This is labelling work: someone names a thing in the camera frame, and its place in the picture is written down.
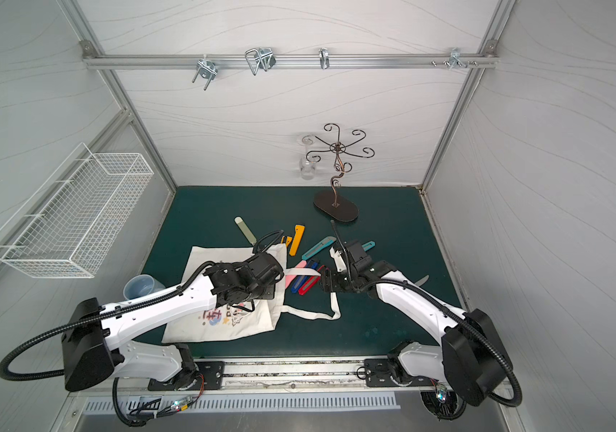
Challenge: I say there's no teal utility knife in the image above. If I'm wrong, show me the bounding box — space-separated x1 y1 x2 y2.
362 241 376 251
301 236 336 261

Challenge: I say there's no white printed canvas tote bag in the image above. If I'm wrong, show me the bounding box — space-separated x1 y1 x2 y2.
161 242 342 344

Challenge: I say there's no red utility knife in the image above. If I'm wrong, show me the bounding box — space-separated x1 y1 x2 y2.
297 263 323 296

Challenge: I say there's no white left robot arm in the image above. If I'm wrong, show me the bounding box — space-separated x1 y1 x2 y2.
61 252 286 392

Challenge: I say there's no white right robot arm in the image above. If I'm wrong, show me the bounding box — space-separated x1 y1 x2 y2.
322 241 523 408

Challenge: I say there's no pink utility knife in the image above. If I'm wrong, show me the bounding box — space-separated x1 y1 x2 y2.
285 259 307 288

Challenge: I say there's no blue utility knife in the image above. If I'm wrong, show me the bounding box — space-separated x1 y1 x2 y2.
289 259 320 293

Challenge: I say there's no olive green utility knife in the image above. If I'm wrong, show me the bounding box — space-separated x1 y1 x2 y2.
234 216 258 246

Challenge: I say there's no long yellow utility knife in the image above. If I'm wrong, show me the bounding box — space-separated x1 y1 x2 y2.
288 224 305 257

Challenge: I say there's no silver letter opener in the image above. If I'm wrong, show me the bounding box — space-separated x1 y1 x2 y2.
415 275 430 287

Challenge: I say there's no green table mat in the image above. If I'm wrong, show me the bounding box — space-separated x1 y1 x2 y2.
104 185 479 358

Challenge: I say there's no bronze scroll hanger stand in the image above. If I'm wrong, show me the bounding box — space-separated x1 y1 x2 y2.
304 122 376 223

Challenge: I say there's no light blue plastic cup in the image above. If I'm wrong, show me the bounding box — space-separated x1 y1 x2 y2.
122 275 165 300

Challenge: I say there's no clear glass bottle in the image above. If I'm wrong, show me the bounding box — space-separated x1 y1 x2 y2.
299 135 315 180

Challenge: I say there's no metal clamp far left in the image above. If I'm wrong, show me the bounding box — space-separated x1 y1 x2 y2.
192 57 218 91

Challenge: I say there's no metal clamp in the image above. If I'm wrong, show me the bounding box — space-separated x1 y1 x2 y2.
244 47 277 76
318 48 330 70
192 57 218 91
430 48 478 70

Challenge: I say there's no metal clamp right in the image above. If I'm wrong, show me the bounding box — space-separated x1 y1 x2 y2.
430 48 478 70

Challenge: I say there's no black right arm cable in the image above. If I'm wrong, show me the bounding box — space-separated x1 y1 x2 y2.
329 220 523 409

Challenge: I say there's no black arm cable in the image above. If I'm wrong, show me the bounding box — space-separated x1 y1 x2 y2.
329 220 523 409
0 229 285 428

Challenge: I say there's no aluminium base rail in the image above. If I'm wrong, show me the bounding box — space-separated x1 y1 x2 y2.
65 346 445 393

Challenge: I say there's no white wire basket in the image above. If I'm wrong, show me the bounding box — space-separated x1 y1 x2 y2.
0 143 153 279

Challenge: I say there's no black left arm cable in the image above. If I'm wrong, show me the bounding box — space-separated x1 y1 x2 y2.
0 229 285 428

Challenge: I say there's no aluminium top rail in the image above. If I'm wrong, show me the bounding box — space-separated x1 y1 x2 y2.
83 51 500 71

